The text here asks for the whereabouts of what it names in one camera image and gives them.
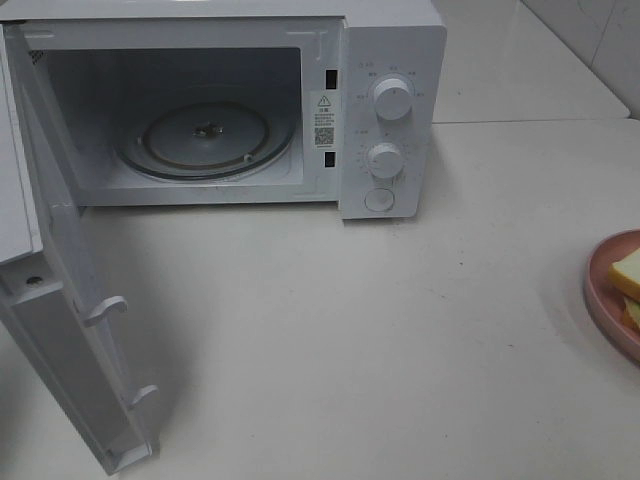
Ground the round door release button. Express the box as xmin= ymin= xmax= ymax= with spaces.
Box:
xmin=364 ymin=188 xmax=395 ymax=212

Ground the white microwave door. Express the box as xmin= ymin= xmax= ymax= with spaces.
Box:
xmin=1 ymin=21 xmax=155 ymax=475

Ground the pink round plate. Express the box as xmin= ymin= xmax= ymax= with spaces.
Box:
xmin=583 ymin=229 xmax=639 ymax=366

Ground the lower white timer knob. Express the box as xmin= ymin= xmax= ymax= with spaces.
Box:
xmin=366 ymin=142 xmax=405 ymax=179

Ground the white warning label sticker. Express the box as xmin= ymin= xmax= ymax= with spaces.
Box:
xmin=309 ymin=90 xmax=340 ymax=150

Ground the white microwave oven body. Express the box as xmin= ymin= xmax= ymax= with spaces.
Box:
xmin=1 ymin=1 xmax=447 ymax=220

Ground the glass microwave turntable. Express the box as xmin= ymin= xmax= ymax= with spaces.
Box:
xmin=116 ymin=100 xmax=298 ymax=181

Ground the upper white control knob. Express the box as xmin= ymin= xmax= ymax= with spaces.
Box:
xmin=371 ymin=73 xmax=414 ymax=121

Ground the top bread slice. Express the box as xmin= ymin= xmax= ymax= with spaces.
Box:
xmin=608 ymin=249 xmax=640 ymax=301

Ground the bread slice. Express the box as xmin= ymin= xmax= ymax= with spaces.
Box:
xmin=621 ymin=296 xmax=640 ymax=333
xmin=608 ymin=249 xmax=640 ymax=301

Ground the bottom bread slice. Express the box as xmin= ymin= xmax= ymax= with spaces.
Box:
xmin=621 ymin=296 xmax=640 ymax=333

